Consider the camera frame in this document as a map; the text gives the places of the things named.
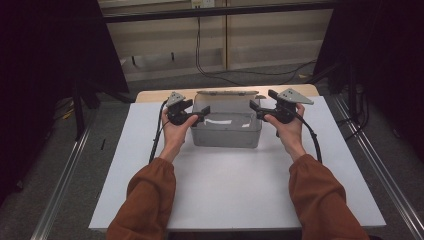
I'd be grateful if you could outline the black metal stand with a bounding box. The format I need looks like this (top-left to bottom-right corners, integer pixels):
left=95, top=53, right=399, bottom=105
left=71, top=79, right=101, bottom=141

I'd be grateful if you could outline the yellow floor object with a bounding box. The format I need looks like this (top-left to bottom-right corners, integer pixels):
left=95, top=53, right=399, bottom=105
left=60, top=107, right=75, bottom=121

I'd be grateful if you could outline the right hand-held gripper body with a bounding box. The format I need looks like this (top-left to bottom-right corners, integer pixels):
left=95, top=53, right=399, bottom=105
left=274, top=88, right=314, bottom=125

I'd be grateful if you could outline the aluminium floor rail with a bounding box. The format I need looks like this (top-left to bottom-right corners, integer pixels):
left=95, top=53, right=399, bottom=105
left=333, top=94, right=424, bottom=240
left=31, top=128, right=93, bottom=240

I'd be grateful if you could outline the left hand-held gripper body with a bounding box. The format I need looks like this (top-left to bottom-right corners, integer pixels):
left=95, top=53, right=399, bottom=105
left=165, top=91, right=196, bottom=126

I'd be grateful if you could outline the bundle of black floor cables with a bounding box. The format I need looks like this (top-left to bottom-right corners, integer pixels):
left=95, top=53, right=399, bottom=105
left=336, top=84, right=370, bottom=142

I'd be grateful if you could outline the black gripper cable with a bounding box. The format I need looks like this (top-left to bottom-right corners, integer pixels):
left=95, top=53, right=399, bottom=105
left=148, top=99, right=170, bottom=164
left=293, top=111, right=324, bottom=164

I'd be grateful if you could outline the black wall cable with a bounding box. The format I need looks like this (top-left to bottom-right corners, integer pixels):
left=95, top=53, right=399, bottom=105
left=194, top=16, right=318, bottom=86

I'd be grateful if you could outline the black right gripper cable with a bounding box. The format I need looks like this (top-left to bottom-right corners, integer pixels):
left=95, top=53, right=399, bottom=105
left=293, top=111, right=324, bottom=164

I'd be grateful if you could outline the black horizontal bar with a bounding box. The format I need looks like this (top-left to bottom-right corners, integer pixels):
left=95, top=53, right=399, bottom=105
left=103, top=2, right=334, bottom=24

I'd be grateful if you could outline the wooden table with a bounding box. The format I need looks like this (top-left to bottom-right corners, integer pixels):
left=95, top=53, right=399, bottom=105
left=135, top=83, right=320, bottom=104

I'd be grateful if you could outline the clear plastic box lid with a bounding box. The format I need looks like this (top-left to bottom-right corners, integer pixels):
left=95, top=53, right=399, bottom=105
left=196, top=89, right=260, bottom=98

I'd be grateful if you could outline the white table sheet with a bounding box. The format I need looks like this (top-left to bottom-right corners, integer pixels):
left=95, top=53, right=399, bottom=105
left=88, top=96, right=387, bottom=231

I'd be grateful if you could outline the person's right hand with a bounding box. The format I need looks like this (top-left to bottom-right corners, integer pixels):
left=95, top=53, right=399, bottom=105
left=264, top=103, right=307, bottom=158

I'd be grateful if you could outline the white wall outlet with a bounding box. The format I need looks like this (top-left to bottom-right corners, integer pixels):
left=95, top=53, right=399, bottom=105
left=191, top=0, right=215, bottom=9

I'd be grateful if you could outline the wooden vertical post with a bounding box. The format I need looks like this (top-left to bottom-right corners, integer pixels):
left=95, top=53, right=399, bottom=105
left=222, top=0, right=231, bottom=70

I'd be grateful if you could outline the black curtain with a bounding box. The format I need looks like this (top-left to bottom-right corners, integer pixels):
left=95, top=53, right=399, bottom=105
left=0, top=0, right=130, bottom=204
left=313, top=0, right=424, bottom=163

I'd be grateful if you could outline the person's left hand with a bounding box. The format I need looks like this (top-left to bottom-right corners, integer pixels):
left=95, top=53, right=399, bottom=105
left=160, top=108, right=200, bottom=154

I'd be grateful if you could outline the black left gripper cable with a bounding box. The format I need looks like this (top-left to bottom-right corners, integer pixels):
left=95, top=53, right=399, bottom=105
left=148, top=99, right=170, bottom=164

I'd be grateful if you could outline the grey storage box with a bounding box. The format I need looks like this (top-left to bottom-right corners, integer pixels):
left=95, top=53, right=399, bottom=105
left=190, top=93, right=267, bottom=149

